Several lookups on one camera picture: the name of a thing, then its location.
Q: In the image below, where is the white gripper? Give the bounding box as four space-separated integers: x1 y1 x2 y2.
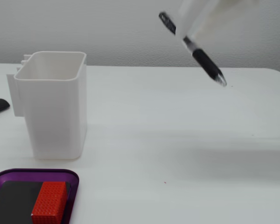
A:
175 0 252 41

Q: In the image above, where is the black clear ballpoint pen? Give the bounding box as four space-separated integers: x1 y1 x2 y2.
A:
158 12 228 88

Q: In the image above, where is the white plastic pen holder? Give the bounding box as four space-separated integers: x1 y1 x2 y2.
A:
6 51 88 161

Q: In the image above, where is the purple plastic tray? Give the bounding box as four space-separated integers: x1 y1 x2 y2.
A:
0 168 80 224

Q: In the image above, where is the red studded brick block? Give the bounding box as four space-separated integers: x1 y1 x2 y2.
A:
31 181 69 224

